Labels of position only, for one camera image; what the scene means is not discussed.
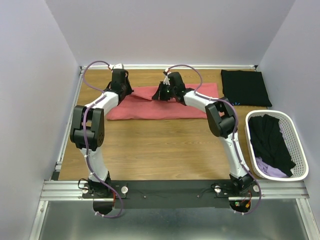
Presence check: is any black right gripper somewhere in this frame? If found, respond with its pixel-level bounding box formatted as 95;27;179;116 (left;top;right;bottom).
151;81;176;102

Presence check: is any pink t-shirt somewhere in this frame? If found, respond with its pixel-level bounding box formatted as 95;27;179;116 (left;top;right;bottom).
106;86;207;121

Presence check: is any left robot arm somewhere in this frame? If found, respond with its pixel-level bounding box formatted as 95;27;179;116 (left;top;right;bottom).
70;66;133;198

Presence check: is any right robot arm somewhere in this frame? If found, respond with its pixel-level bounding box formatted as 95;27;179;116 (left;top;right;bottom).
152;70;254;196

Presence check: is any folded black t-shirt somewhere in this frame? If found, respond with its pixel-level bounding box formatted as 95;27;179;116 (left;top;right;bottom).
220;69;272;107

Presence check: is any black t-shirt in basket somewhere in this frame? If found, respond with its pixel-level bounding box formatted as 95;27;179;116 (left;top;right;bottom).
248;114;297;177

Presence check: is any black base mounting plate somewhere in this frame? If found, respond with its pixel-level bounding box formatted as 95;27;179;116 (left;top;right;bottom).
77;179;260;216

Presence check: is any lavender t-shirt in basket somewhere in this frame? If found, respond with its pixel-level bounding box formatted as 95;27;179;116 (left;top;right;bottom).
254;122;291;179

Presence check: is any white plastic laundry basket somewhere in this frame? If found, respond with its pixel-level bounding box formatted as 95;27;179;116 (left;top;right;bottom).
244;109;309;182

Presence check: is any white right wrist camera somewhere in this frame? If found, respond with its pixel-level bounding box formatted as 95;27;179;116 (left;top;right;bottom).
163;72;171;86

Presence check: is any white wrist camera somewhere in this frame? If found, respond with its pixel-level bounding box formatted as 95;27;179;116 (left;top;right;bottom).
163;72;171;86
111;63;125;70

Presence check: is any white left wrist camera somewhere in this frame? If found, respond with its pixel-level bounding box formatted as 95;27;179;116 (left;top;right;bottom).
111;63;125;70

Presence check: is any white table edge rail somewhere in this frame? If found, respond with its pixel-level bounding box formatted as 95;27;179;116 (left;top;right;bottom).
89;64;256;70

